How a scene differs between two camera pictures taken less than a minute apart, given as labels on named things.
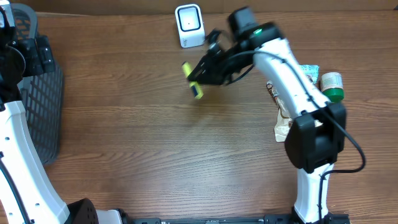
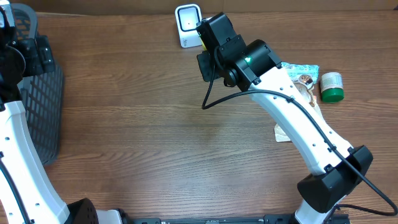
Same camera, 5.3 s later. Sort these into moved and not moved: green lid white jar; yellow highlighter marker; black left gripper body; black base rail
Moved: yellow highlighter marker
Not moved: black left gripper body; green lid white jar; black base rail
